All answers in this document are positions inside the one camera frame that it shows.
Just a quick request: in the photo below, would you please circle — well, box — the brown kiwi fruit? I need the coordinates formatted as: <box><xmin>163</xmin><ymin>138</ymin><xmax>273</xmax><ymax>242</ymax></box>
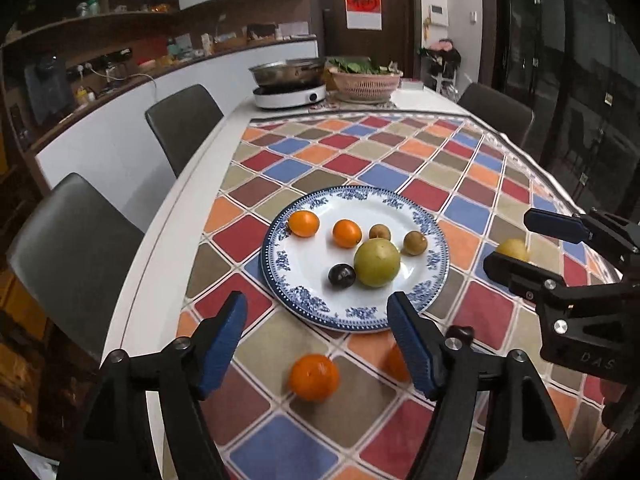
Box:
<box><xmin>369</xmin><ymin>223</ymin><xmax>392</xmax><ymax>240</ymax></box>
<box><xmin>402</xmin><ymin>231</ymin><xmax>428</xmax><ymax>256</ymax></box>

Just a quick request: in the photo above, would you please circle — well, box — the green yellow pear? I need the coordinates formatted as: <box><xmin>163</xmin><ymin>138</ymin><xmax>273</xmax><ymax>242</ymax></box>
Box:
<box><xmin>354</xmin><ymin>238</ymin><xmax>400</xmax><ymax>288</ymax></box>

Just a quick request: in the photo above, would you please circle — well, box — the dark purple plum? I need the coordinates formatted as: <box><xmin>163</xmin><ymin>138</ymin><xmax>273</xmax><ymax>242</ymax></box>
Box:
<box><xmin>328</xmin><ymin>263</ymin><xmax>357</xmax><ymax>289</ymax></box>

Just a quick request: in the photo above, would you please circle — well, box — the small orange tangerine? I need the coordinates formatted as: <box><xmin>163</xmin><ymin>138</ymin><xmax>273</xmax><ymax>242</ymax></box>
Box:
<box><xmin>332</xmin><ymin>219</ymin><xmax>362</xmax><ymax>249</ymax></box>
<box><xmin>288</xmin><ymin>210</ymin><xmax>320</xmax><ymax>238</ymax></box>

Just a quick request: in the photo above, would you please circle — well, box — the white kitchen counter cabinet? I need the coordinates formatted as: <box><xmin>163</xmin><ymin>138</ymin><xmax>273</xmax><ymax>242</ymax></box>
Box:
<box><xmin>35</xmin><ymin>39</ymin><xmax>318</xmax><ymax>231</ymax></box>

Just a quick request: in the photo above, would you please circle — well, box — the grey chair right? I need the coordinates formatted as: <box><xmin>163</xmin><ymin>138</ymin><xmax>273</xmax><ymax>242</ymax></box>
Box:
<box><xmin>458</xmin><ymin>82</ymin><xmax>535</xmax><ymax>146</ymax></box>

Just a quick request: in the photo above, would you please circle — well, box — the grey chair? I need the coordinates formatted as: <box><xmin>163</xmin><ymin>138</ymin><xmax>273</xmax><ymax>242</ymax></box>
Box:
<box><xmin>458</xmin><ymin>82</ymin><xmax>535</xmax><ymax>146</ymax></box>
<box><xmin>144</xmin><ymin>84</ymin><xmax>224</xmax><ymax>177</ymax></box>
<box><xmin>8</xmin><ymin>174</ymin><xmax>144</xmax><ymax>360</ymax></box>

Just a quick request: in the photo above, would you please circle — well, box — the near grey chair left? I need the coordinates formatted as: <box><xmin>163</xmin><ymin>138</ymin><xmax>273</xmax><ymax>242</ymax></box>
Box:
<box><xmin>8</xmin><ymin>174</ymin><xmax>144</xmax><ymax>360</ymax></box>

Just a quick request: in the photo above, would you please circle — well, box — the blue white porcelain plate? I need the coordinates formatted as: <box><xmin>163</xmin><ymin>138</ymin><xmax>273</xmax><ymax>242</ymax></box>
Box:
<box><xmin>260</xmin><ymin>185</ymin><xmax>450</xmax><ymax>333</ymax></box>

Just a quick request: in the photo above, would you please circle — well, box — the pink basket with greens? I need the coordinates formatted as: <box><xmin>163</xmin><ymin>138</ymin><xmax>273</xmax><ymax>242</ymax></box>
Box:
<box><xmin>326</xmin><ymin>58</ymin><xmax>404</xmax><ymax>104</ymax></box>

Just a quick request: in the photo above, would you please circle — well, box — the dark wooden door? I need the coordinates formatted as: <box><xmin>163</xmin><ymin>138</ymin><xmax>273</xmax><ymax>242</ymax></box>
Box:
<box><xmin>318</xmin><ymin>0</ymin><xmax>416</xmax><ymax>77</ymax></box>

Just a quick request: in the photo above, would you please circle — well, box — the far grey chair left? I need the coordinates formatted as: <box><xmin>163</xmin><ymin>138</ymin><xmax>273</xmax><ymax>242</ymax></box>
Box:
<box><xmin>144</xmin><ymin>84</ymin><xmax>224</xmax><ymax>177</ymax></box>

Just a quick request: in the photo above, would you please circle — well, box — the stainless steel pot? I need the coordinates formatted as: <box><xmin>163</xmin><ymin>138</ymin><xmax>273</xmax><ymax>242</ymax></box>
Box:
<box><xmin>250</xmin><ymin>58</ymin><xmax>326</xmax><ymax>88</ymax></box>

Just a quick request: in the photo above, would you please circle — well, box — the white induction cooker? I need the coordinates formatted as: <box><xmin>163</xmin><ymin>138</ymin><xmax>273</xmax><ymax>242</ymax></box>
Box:
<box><xmin>253</xmin><ymin>84</ymin><xmax>326</xmax><ymax>110</ymax></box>

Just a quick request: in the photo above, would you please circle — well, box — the black water dispenser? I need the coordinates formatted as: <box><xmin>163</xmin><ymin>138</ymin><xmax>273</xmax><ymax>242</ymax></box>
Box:
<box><xmin>24</xmin><ymin>55</ymin><xmax>76</xmax><ymax>126</ymax></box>

